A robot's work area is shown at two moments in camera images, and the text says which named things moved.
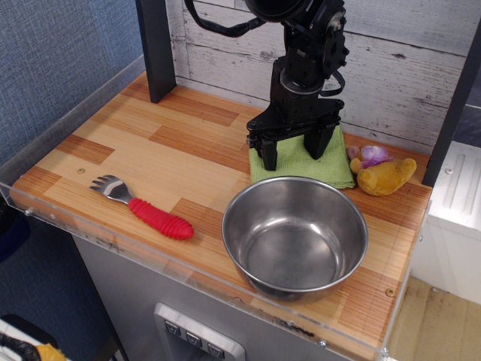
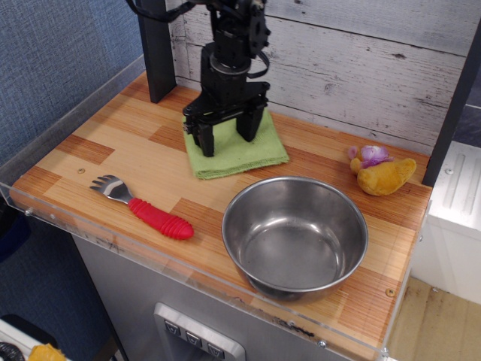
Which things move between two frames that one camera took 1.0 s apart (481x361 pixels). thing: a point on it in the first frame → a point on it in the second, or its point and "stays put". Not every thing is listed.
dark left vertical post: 157,48 stays put
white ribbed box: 448,257 stays put
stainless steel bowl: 294,240 stays put
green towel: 294,160 → 232,154
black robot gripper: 291,112 → 223,94
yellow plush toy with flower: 379,174 stays put
